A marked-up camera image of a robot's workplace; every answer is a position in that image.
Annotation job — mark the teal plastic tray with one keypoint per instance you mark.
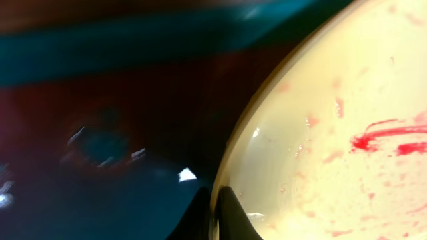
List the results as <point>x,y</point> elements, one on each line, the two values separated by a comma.
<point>114,113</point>

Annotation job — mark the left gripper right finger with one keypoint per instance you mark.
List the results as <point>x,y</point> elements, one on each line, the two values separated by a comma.
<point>233,221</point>

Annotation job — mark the yellow-green plate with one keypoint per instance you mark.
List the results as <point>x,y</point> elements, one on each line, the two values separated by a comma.
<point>333,144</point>

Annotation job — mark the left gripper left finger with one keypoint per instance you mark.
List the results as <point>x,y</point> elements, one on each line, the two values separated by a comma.
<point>194,225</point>

